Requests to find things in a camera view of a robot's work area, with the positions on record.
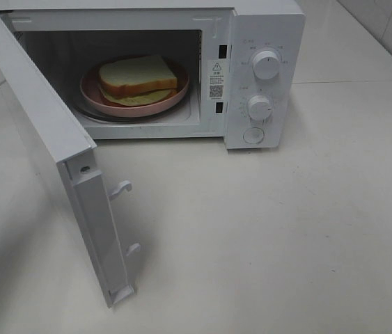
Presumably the round door release button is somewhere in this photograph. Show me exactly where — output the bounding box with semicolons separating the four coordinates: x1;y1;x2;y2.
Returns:
243;127;265;144

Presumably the white bread sandwich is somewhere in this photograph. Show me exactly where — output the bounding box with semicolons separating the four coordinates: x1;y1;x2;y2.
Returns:
97;55;178;106

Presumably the pink round plate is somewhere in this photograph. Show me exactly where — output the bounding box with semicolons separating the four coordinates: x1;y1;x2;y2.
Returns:
79;58;190;118

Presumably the lower white timer knob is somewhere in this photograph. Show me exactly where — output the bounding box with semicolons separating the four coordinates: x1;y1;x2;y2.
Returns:
246;95;274;121

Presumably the warning label with QR code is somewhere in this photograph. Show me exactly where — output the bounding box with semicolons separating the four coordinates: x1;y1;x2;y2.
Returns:
207;59;228;100

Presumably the white microwave oven body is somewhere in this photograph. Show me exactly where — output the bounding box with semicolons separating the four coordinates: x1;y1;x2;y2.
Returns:
0;1;305;149

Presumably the upper white power knob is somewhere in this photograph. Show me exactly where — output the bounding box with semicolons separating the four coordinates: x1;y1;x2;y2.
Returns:
252;49;281;80

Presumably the glass microwave turntable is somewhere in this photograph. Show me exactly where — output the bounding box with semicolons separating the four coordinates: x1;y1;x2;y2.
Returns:
70;93;194;125

